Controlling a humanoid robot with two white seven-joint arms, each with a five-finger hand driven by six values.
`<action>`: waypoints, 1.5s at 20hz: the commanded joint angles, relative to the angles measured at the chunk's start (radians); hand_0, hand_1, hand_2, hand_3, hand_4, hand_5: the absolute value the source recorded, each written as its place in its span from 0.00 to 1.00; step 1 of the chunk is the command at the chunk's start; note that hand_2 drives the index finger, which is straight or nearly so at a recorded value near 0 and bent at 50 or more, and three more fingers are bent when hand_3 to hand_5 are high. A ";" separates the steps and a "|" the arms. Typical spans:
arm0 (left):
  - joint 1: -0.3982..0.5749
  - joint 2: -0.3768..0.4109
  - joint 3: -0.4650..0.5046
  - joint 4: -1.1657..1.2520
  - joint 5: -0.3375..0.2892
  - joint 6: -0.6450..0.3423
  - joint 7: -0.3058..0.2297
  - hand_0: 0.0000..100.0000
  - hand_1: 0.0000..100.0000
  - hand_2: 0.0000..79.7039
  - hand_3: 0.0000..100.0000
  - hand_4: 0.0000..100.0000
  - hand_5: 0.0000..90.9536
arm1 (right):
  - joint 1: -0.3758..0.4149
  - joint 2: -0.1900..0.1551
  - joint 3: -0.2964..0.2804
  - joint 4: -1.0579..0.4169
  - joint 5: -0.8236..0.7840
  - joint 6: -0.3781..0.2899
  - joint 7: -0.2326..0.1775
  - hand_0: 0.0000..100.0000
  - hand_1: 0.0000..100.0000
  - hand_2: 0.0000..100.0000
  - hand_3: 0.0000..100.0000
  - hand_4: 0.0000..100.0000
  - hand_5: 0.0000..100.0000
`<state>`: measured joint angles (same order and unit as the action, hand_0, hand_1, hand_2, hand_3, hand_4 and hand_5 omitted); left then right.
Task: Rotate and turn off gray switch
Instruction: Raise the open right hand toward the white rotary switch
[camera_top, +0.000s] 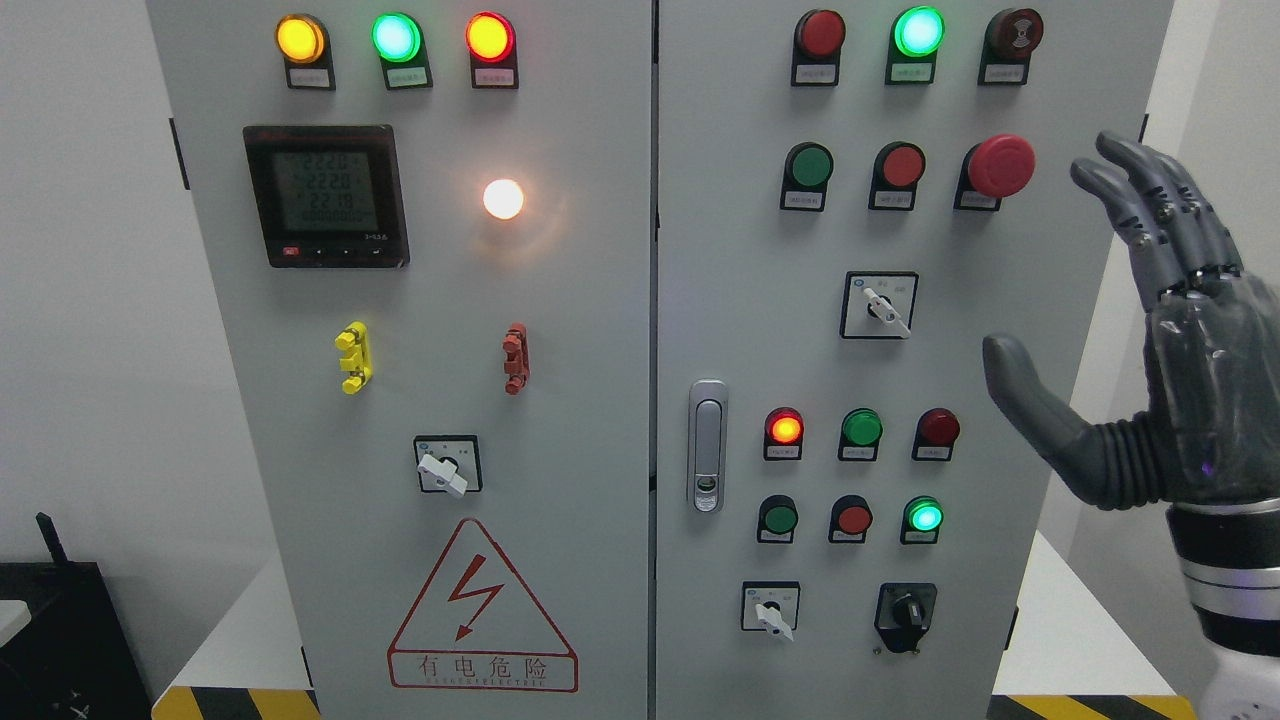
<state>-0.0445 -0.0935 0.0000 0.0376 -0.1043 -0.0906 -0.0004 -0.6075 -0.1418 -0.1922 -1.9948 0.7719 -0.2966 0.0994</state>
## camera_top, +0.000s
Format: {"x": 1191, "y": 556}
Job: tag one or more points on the robot arm with silver wrist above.
{"x": 1229, "y": 558}

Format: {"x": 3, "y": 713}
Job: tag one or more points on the black box with antenna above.
{"x": 64, "y": 655}

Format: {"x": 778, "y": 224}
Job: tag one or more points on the green indicator lamp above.
{"x": 860, "y": 436}
{"x": 398, "y": 40}

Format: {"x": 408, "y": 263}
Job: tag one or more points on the right cabinet door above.
{"x": 752, "y": 295}

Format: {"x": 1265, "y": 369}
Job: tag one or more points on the red push button lower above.
{"x": 849, "y": 520}

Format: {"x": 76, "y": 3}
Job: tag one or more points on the yellow indicator lamp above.
{"x": 306, "y": 51}

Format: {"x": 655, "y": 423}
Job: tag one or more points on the red push button upper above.
{"x": 896, "y": 173}

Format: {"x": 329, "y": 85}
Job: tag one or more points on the red electric hazard warning sticker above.
{"x": 476, "y": 626}

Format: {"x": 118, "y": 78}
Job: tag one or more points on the green indicator lamp top left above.
{"x": 398, "y": 40}

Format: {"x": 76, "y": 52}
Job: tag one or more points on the red push button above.
{"x": 849, "y": 520}
{"x": 896, "y": 173}

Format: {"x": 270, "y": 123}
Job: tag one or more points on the left cabinet door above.
{"x": 566, "y": 461}

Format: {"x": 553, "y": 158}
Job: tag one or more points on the gray rotary switch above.
{"x": 770, "y": 607}
{"x": 878, "y": 305}

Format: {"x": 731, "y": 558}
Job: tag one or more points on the cabinet door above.
{"x": 566, "y": 461}
{"x": 752, "y": 295}

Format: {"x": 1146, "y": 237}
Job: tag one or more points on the white glowing lamp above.
{"x": 503, "y": 199}

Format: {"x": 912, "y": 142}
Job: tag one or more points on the gray robotic hand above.
{"x": 1209, "y": 434}

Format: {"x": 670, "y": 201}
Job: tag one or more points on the black key selector switch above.
{"x": 904, "y": 614}

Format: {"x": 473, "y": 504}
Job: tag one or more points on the gray rotary switch left door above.
{"x": 448, "y": 463}

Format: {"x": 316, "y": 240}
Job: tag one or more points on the red lit indicator lamp middle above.
{"x": 783, "y": 435}

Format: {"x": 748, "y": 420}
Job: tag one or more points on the gray rotary switch bottom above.
{"x": 770, "y": 607}

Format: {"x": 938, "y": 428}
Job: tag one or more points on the red indicator lamp top right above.
{"x": 818, "y": 39}

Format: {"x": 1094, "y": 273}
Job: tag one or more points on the red emergency stop button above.
{"x": 994, "y": 169}

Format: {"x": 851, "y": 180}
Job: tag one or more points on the black digital power meter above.
{"x": 328, "y": 196}

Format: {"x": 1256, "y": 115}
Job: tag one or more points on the silver door latch handle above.
{"x": 705, "y": 444}

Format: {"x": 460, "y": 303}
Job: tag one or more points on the green indicator lamp middle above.
{"x": 860, "y": 436}

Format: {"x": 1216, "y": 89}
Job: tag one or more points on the red-orange indicator lamp top left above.
{"x": 492, "y": 48}

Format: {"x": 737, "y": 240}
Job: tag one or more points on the dark red buzzer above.
{"x": 1011, "y": 37}

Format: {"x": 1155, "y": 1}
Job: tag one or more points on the green push button upper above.
{"x": 806, "y": 172}

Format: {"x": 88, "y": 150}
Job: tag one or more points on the green lit lamp top right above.
{"x": 916, "y": 35}

